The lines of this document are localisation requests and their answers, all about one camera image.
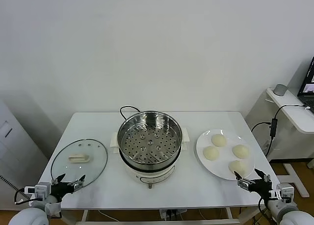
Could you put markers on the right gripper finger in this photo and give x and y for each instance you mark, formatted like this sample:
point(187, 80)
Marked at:
point(243, 183)
point(263, 177)

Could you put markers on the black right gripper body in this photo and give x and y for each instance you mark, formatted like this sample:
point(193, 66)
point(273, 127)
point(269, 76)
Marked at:
point(260, 187)

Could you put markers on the white power strip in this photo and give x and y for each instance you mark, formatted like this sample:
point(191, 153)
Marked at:
point(169, 214)

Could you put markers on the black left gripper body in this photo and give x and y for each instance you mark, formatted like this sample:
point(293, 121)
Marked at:
point(61, 189)

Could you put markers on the black laptop computer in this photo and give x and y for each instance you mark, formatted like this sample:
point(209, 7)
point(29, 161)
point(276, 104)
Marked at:
point(307, 87)

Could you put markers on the small grey cylinder speaker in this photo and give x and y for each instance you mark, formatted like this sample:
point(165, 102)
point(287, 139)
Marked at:
point(280, 90)

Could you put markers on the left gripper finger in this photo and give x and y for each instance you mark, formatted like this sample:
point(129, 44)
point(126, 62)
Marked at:
point(78, 184)
point(58, 179)

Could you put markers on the white cabinet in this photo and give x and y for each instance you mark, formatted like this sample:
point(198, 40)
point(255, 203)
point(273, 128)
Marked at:
point(14, 149)

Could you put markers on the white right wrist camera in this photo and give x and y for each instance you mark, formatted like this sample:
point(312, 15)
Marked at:
point(285, 190)

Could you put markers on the white steamed baozi bun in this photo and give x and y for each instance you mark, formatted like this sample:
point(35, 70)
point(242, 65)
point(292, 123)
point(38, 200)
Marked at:
point(237, 167)
point(219, 139)
point(211, 152)
point(241, 151)

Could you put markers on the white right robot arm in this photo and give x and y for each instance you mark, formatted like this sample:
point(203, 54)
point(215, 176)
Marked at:
point(289, 215)

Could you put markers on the white table frame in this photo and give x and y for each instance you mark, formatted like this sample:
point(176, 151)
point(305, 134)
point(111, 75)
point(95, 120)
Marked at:
point(84, 214)

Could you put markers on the white side desk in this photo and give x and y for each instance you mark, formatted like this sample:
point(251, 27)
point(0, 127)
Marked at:
point(289, 117)

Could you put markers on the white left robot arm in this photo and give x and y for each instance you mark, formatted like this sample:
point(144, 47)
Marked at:
point(29, 215)

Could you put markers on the round glass pot lid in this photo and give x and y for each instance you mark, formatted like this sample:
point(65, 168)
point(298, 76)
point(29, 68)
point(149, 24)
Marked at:
point(86, 166)

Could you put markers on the perforated steel steamer basket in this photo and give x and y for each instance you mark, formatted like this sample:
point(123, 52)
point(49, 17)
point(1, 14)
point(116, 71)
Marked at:
point(149, 146)

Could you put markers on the round white plate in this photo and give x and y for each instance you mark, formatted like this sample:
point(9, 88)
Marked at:
point(220, 166)

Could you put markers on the white electric cooker base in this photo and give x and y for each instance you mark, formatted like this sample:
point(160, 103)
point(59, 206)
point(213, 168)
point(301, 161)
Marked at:
point(152, 177)

